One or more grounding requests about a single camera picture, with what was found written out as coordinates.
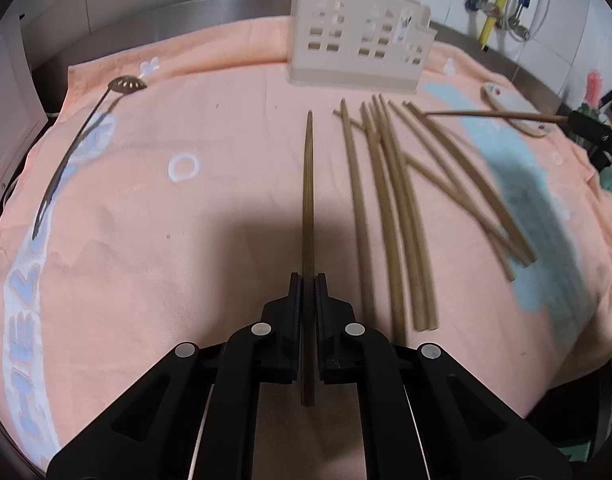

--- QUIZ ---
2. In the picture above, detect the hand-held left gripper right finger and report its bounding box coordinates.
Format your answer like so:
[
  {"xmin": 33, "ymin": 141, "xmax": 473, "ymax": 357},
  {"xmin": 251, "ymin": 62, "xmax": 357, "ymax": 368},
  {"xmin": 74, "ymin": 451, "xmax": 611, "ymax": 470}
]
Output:
[{"xmin": 314, "ymin": 273, "xmax": 572, "ymax": 480}]

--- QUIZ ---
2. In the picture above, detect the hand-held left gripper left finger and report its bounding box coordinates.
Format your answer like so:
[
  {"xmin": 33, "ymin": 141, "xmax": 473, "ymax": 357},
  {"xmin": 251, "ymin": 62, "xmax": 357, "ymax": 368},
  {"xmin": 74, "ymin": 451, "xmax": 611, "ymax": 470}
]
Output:
[{"xmin": 47, "ymin": 272, "xmax": 304, "ymax": 480}]

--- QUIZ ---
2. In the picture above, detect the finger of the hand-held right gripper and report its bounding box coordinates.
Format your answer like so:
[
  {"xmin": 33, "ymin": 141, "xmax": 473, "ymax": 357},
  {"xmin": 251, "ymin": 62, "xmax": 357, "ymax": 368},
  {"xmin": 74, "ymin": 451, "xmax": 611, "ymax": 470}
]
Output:
[{"xmin": 566, "ymin": 109, "xmax": 612, "ymax": 162}]

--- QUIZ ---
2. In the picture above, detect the bunch of tan chopsticks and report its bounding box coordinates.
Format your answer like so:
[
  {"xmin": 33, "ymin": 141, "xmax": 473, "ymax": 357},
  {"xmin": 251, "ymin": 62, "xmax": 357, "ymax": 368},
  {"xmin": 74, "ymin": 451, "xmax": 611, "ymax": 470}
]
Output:
[{"xmin": 332, "ymin": 92, "xmax": 537, "ymax": 337}]

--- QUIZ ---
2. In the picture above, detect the tan wooden chopstick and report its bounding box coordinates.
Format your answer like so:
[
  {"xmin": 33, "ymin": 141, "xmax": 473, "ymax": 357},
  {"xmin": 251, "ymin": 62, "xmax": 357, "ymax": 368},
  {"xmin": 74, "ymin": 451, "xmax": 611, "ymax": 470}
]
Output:
[
  {"xmin": 300, "ymin": 110, "xmax": 318, "ymax": 407},
  {"xmin": 423, "ymin": 108, "xmax": 571, "ymax": 125}
]

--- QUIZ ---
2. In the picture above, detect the beige plastic utensil holder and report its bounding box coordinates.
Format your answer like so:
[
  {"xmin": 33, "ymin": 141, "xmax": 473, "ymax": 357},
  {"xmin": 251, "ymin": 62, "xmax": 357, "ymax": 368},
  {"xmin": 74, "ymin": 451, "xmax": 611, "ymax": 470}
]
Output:
[{"xmin": 286, "ymin": 0, "xmax": 438, "ymax": 96}]

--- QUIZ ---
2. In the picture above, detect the pink brush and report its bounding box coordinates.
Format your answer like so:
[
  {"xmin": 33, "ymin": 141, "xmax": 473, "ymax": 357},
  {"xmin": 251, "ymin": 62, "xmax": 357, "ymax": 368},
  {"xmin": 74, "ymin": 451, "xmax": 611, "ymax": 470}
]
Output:
[{"xmin": 585, "ymin": 70, "xmax": 604, "ymax": 106}]

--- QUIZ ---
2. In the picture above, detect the white cherry print plate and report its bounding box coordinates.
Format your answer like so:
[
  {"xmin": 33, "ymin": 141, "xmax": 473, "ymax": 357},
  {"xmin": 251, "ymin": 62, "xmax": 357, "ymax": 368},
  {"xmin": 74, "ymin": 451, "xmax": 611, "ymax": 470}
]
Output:
[{"xmin": 480, "ymin": 82, "xmax": 557, "ymax": 138}]

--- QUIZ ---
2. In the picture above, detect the peach printed towel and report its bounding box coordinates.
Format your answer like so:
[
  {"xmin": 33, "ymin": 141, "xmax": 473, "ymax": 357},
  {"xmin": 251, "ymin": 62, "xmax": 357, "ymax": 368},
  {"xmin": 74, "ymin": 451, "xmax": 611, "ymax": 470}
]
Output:
[{"xmin": 0, "ymin": 15, "xmax": 612, "ymax": 471}]

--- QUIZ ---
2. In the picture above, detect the metal pipe valve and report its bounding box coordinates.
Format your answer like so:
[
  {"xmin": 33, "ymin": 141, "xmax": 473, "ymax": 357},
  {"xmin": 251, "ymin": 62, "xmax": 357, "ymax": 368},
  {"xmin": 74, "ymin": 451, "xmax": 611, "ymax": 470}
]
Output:
[{"xmin": 465, "ymin": 0, "xmax": 504, "ymax": 18}]

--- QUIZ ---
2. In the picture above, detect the metal skimmer spoon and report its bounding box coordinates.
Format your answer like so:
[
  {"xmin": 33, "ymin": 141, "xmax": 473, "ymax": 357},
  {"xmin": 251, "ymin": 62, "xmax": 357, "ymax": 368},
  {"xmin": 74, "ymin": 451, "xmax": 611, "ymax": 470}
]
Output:
[{"xmin": 32, "ymin": 76, "xmax": 148, "ymax": 241}]

